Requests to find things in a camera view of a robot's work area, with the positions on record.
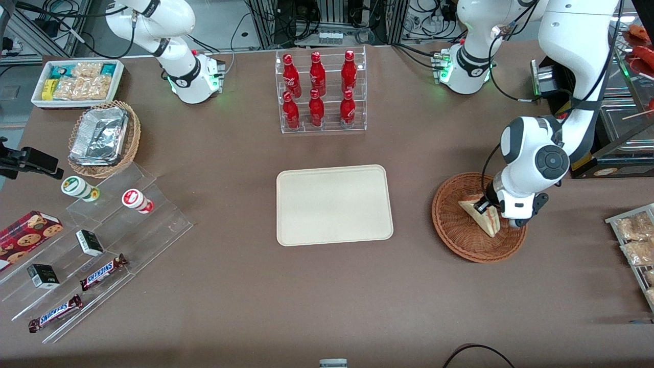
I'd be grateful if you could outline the triangular sandwich wedge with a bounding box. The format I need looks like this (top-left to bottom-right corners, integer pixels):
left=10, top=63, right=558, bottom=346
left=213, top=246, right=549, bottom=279
left=458, top=193, right=499, bottom=239

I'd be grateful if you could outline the round brown wicker basket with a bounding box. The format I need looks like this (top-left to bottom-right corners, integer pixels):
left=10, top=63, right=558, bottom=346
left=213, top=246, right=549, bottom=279
left=432, top=172, right=528, bottom=264

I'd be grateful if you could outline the beige plastic tray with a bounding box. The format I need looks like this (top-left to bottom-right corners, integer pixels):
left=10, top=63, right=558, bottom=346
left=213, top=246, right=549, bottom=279
left=276, top=164, right=394, bottom=247

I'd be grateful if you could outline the light wicker basket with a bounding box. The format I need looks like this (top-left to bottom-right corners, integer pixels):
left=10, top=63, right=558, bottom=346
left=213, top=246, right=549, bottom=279
left=67, top=100, right=142, bottom=179

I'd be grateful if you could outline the black food warmer machine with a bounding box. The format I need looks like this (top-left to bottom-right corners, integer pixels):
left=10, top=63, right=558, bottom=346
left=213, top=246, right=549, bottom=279
left=530, top=10, right=654, bottom=179

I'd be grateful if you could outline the clear bag of snacks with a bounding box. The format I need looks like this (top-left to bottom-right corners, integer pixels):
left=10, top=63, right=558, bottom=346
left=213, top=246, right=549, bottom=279
left=621, top=239, right=654, bottom=266
left=616, top=212, right=654, bottom=241

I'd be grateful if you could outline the steel warmer pan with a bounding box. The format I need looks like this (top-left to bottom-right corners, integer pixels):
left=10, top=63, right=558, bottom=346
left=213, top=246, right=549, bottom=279
left=599, top=98, right=654, bottom=150

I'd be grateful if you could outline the red cola bottle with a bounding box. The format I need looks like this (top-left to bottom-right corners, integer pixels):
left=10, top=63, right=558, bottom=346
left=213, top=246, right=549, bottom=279
left=308, top=88, right=325, bottom=127
left=341, top=50, right=357, bottom=94
left=283, top=53, right=302, bottom=98
left=340, top=89, right=356, bottom=128
left=282, top=91, right=300, bottom=130
left=309, top=51, right=326, bottom=97

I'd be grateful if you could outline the clear acrylic bottle rack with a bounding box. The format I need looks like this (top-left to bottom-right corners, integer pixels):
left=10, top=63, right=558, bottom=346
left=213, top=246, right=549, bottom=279
left=275, top=46, right=367, bottom=134

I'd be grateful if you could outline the aluminium equipment rack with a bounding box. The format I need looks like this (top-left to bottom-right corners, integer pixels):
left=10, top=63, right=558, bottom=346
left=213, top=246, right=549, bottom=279
left=245, top=0, right=409, bottom=48

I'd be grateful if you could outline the clear acrylic stepped stand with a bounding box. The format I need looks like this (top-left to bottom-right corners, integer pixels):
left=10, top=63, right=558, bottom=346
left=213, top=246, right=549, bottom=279
left=0, top=163, right=194, bottom=344

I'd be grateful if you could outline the red lid cup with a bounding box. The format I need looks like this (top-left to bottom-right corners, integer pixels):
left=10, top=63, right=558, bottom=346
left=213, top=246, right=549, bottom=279
left=121, top=189, right=154, bottom=214

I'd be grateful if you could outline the white snack box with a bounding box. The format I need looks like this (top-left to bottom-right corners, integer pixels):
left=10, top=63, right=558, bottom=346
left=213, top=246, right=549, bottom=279
left=31, top=59, right=125, bottom=109

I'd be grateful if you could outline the Snickers chocolate bar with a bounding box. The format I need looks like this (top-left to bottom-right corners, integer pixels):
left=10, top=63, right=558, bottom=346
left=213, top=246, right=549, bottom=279
left=79, top=254, right=128, bottom=292
left=28, top=294, right=83, bottom=334

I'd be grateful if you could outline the silver foil container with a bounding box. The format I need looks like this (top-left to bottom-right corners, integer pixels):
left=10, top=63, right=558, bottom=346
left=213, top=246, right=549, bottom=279
left=69, top=107, right=129, bottom=167

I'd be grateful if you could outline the small black box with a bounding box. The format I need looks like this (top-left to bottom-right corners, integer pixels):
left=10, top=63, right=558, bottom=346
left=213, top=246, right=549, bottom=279
left=76, top=229, right=105, bottom=257
left=27, top=264, right=60, bottom=290

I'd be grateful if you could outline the green lid cup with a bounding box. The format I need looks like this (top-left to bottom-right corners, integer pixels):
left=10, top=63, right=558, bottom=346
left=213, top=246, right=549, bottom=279
left=61, top=175, right=100, bottom=203

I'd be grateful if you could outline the clear bag of peanuts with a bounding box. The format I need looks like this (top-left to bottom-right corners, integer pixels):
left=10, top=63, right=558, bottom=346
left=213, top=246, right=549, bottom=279
left=53, top=76, right=111, bottom=101
left=72, top=62, right=103, bottom=80

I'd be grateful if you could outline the red cookie box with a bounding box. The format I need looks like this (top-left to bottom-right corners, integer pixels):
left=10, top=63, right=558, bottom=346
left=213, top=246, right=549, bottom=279
left=0, top=211, right=64, bottom=271

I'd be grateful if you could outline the wrist camera with black bracket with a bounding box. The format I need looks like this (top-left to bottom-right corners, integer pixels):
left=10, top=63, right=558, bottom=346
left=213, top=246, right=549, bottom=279
left=510, top=193, right=550, bottom=228

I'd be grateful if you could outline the black cable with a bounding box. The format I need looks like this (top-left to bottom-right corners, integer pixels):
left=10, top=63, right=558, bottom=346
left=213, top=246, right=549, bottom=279
left=442, top=344, right=516, bottom=368

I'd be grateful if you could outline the black camera clamp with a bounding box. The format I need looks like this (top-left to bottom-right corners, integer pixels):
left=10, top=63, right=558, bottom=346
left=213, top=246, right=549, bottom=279
left=0, top=137, right=64, bottom=180

